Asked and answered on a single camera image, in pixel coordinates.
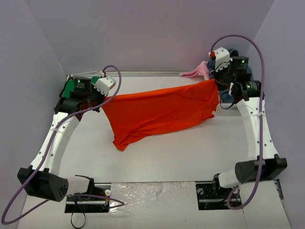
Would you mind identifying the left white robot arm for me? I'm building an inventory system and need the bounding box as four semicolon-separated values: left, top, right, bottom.
17;77;116;202

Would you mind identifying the black cable loop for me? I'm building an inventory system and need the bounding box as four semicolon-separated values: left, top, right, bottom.
71;212;87;229

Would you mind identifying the orange t-shirt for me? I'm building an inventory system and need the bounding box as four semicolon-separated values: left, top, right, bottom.
102;80;219;151

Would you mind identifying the blue-grey t-shirt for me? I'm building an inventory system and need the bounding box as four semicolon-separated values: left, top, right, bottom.
209;49;252;104

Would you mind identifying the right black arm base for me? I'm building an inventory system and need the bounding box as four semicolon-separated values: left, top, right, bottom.
195;181;232;210

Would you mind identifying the green folded t-shirt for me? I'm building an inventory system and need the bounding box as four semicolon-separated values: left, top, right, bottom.
61;76;99;98

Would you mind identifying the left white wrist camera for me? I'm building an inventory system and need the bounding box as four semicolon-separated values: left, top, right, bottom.
93;71;116;96

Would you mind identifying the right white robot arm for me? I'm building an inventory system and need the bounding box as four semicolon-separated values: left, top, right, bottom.
211;56;287;197

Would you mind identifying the pink t-shirt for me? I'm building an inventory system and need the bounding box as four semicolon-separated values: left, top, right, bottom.
179;61;210;80

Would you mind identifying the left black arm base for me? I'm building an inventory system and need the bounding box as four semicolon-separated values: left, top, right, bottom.
64;183;111;213

